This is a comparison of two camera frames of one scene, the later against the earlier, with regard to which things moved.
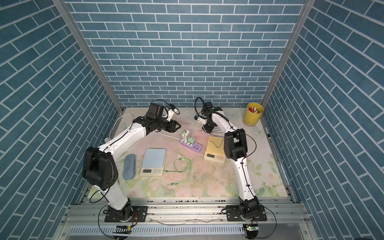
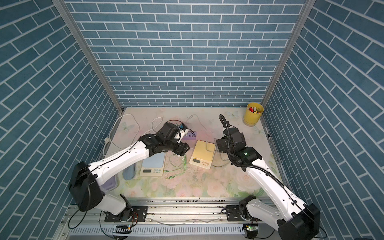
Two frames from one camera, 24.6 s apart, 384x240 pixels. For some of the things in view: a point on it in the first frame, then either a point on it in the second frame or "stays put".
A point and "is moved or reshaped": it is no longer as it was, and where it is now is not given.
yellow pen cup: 253,114 stays put
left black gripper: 172,126 → 182,148
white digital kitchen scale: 154,162 stays put
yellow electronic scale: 215,150 is moved or reshaped
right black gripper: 209,130 → 221,143
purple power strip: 196,147 → 190,135
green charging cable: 189,168 is moved or reshaped
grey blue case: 129,167 stays put
